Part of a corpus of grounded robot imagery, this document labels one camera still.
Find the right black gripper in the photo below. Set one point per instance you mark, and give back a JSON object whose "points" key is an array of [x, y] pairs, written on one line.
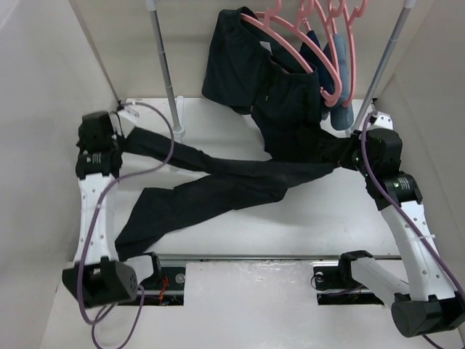
{"points": [[367, 137]]}

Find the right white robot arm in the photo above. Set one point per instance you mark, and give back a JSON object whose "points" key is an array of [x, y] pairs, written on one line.
{"points": [[431, 300]]}

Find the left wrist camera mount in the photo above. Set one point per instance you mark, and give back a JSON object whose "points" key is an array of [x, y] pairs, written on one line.
{"points": [[128, 114]]}

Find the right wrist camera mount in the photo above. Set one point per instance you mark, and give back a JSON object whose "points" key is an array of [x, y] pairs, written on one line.
{"points": [[380, 120]]}

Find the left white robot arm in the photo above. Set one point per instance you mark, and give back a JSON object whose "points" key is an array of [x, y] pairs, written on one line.
{"points": [[98, 277]]}

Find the black trousers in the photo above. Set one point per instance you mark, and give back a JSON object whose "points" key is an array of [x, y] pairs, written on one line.
{"points": [[227, 185], [251, 73]]}

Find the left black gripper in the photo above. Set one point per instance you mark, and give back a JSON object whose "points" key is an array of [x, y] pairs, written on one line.
{"points": [[86, 147]]}

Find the light blue jeans on hanger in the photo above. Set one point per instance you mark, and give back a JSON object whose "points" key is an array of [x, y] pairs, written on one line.
{"points": [[341, 117]]}

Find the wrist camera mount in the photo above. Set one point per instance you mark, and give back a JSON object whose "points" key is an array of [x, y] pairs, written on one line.
{"points": [[380, 120], [128, 114]]}

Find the left white rack foot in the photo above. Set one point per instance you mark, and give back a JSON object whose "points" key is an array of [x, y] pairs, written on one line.
{"points": [[178, 119]]}

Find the black trousers on hanger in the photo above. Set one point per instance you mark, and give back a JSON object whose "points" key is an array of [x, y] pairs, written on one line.
{"points": [[251, 73]]}

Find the right rack pole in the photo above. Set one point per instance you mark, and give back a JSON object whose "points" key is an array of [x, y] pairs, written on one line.
{"points": [[387, 53]]}

